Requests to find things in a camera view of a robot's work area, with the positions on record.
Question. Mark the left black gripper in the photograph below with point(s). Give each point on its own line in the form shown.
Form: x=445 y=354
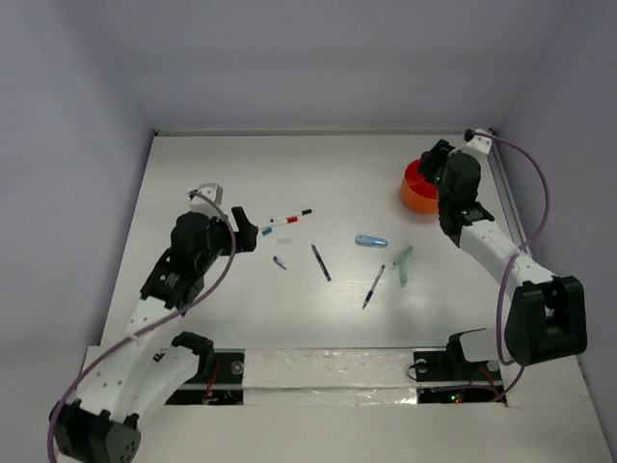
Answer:
x=246 y=231

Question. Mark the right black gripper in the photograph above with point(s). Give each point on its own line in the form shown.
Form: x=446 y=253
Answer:
x=437 y=155

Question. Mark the blue cap white marker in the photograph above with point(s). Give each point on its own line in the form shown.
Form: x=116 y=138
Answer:
x=264 y=232

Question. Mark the black cap white marker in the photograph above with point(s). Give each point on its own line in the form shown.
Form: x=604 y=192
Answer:
x=291 y=215

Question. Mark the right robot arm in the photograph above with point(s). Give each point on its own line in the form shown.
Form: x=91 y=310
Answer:
x=540 y=316

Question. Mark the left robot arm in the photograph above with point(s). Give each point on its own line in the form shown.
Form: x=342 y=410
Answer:
x=101 y=416

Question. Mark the blue pen cap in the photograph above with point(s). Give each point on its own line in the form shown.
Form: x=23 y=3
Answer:
x=279 y=262

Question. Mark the orange round pen holder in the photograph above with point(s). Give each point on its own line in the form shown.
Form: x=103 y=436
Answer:
x=416 y=193

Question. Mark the blue ballpoint pen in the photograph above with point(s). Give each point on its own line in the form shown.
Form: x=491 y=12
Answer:
x=372 y=289

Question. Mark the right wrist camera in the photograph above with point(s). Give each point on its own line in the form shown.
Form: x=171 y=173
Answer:
x=478 y=143

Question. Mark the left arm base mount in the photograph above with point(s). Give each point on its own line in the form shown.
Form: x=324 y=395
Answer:
x=219 y=377

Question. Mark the silver taped front rail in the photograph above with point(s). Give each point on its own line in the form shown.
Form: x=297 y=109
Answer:
x=328 y=377

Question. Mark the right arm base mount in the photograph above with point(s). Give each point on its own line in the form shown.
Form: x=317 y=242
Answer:
x=445 y=376

